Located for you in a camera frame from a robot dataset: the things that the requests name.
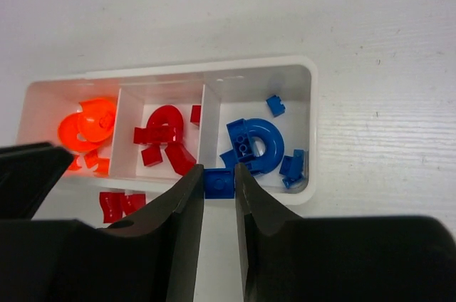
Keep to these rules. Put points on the orange round lego piece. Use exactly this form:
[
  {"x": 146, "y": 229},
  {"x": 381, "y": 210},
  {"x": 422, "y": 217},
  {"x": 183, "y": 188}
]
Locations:
[{"x": 88, "y": 129}]

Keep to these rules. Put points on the red round lego piece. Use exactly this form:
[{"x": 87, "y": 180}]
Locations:
[{"x": 164, "y": 126}]

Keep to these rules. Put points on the white three-compartment tray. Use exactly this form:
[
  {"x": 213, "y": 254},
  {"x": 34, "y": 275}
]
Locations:
[{"x": 226, "y": 90}]

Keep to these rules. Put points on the blue lego plate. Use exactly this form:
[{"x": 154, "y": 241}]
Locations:
[{"x": 219, "y": 183}]

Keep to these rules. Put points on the orange lego brick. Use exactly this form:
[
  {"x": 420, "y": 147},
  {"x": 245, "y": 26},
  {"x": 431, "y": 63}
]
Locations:
[{"x": 99, "y": 165}]

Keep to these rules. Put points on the blue arch lego piece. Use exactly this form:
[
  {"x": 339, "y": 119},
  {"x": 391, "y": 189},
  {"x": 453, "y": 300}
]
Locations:
[{"x": 255, "y": 142}]

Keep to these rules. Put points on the red lego brick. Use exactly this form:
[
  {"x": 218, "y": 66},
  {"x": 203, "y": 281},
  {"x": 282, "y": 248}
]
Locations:
[
  {"x": 196, "y": 115},
  {"x": 180, "y": 159},
  {"x": 110, "y": 204},
  {"x": 130, "y": 203}
]

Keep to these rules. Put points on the blue lego brick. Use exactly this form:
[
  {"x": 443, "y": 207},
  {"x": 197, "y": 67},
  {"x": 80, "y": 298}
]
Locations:
[
  {"x": 275, "y": 105},
  {"x": 292, "y": 168}
]

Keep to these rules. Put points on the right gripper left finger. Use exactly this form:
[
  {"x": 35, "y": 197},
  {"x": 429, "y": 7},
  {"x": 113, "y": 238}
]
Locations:
[{"x": 149, "y": 255}]

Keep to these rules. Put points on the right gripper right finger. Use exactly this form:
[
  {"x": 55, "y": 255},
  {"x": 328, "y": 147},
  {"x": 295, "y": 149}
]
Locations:
[{"x": 285, "y": 257}]

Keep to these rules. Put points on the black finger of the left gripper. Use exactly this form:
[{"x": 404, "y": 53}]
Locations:
[{"x": 28, "y": 174}]

